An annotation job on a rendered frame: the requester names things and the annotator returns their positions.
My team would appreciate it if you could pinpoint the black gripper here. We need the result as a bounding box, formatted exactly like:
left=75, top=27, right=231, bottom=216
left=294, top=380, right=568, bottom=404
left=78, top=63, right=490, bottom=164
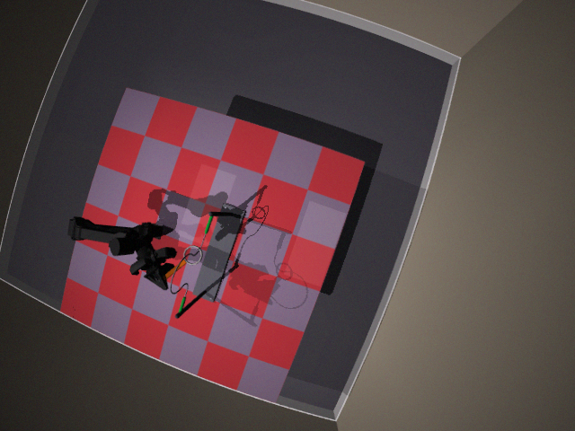
left=130, top=247, right=174, bottom=290

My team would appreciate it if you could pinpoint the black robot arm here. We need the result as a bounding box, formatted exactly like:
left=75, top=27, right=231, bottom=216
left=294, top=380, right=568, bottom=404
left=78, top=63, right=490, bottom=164
left=67, top=217, right=177, bottom=263

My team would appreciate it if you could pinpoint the orange handle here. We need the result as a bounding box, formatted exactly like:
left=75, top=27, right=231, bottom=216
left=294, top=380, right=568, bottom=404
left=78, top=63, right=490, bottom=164
left=163, top=245, right=203, bottom=281

